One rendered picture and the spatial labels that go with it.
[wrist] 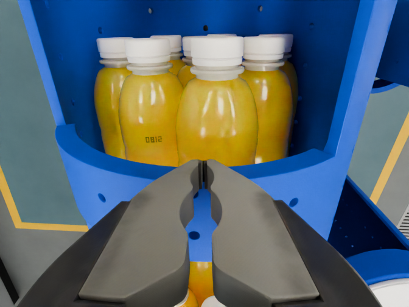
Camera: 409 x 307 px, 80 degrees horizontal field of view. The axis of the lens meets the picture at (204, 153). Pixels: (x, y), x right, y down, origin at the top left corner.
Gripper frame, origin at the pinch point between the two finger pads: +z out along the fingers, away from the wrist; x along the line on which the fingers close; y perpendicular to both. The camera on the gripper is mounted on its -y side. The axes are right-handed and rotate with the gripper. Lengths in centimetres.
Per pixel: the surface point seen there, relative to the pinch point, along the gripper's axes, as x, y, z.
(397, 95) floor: 103, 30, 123
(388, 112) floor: 101, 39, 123
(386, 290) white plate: 35, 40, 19
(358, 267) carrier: 32, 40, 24
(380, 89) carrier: 50, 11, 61
